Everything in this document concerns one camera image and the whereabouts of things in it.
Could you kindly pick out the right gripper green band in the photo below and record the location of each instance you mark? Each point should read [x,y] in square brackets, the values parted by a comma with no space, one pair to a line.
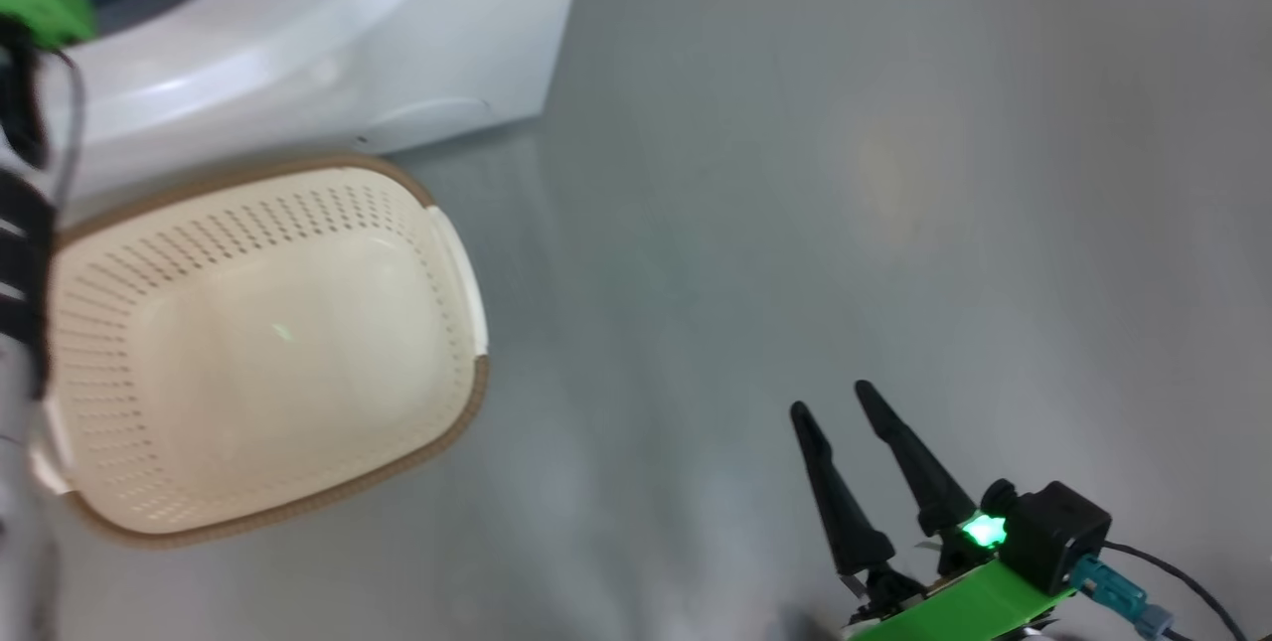
[954,606]

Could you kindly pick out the white washing machine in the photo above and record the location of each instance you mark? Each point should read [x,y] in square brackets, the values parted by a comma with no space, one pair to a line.
[397,45]

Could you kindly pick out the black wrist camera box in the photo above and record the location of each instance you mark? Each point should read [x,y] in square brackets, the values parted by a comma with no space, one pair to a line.
[1068,527]

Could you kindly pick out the cream perforated laundry basket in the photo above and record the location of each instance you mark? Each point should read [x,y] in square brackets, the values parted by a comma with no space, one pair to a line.
[268,353]

